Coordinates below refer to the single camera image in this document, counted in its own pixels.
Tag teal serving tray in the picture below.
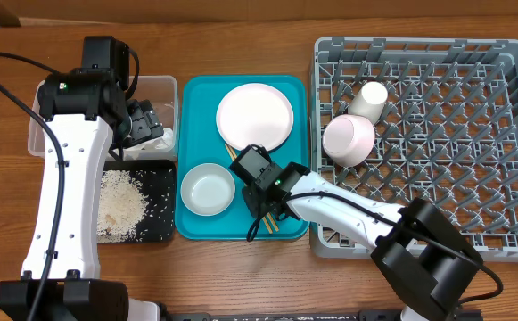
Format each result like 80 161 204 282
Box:
175 75 309 241

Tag black tray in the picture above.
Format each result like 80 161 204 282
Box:
103 160 177 243

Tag pale green cup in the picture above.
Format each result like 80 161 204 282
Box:
348 81 389 125

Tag small pink saucer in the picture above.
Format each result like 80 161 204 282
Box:
322 114 375 167

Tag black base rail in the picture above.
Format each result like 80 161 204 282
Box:
169 309 482 321

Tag clear plastic waste bin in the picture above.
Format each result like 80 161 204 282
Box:
27 75 179 162

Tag pink plate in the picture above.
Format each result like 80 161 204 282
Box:
216 83 294 151

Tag white napkin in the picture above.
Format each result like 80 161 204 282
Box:
141 128 173 150

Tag rice pile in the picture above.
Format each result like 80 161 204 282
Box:
97 170 148 243

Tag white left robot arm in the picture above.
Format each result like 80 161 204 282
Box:
0 64 165 320

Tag wooden chopstick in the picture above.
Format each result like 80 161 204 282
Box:
225 143 273 234
226 143 281 233

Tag grey bowl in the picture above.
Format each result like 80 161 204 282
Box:
180 163 235 217

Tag grey dishwasher rack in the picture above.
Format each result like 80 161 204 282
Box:
310 37 518 262

